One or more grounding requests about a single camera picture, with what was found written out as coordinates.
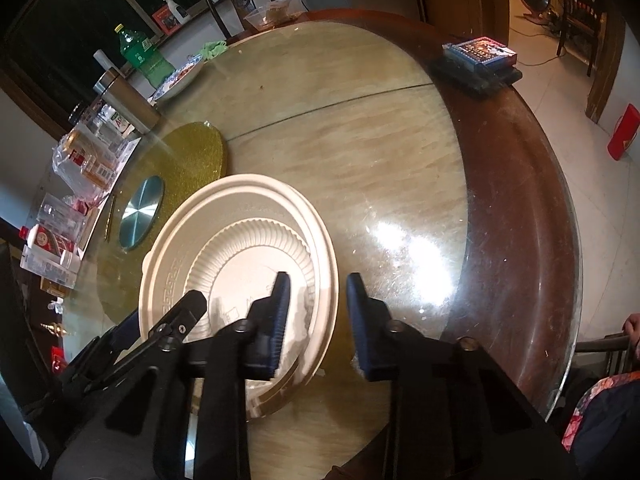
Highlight white spray bottle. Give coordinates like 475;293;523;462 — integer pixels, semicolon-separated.
162;0;190;25

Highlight red plastic stool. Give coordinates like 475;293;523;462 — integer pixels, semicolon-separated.
607;102;640;161

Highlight steel thermos flask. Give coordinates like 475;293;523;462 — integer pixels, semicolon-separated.
92;71;161;133

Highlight glass pitcher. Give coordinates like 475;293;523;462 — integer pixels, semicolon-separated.
37;195;86;241

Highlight green plastic bottle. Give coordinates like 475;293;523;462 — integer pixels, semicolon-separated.
114;23;176;86

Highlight blue patterned plate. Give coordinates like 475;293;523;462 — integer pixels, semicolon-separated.
151;55;205;103

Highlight dark flat case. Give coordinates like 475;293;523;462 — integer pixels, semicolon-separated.
432;55;523;96

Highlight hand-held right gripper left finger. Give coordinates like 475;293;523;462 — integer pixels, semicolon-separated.
52;272;292;480

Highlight gold round mat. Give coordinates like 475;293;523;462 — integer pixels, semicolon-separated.
97;122;228;321

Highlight person's floral clothing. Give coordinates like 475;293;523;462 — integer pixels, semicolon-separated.
562;370;640;480

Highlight brown jar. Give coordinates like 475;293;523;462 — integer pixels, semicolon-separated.
40;277;71;298

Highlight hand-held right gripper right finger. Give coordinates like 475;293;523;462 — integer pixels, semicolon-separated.
346;272;576;480

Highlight green cloth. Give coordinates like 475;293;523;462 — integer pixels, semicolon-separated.
200;39;228;61

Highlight blue printed card box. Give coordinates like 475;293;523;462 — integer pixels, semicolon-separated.
442;36;518;68

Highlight dark window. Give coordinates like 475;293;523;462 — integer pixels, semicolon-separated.
0;0;168;126

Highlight gold pen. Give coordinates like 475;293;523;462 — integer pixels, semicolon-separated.
102;195;117;240

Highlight small water bottle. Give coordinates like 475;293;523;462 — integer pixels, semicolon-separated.
95;105;136;141

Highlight dark wooden chair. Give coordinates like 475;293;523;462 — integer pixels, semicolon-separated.
542;0;608;78

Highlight clear plastic container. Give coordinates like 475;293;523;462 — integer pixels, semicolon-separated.
244;0;306;32

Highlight metal turntable disc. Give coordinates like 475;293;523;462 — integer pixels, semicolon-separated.
119;175;165;251

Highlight white bottle red cap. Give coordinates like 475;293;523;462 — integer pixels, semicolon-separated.
19;225;83;281

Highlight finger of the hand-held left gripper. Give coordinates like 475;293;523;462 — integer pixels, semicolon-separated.
145;290;208;356
62;310;148;381

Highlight small red box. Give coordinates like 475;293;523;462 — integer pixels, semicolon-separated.
151;4;181;35

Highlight small cream bowl with handles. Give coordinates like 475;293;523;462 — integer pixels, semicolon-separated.
187;217;317;378

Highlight large cream ribbed bowl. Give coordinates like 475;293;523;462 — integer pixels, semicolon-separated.
139;174;340;420

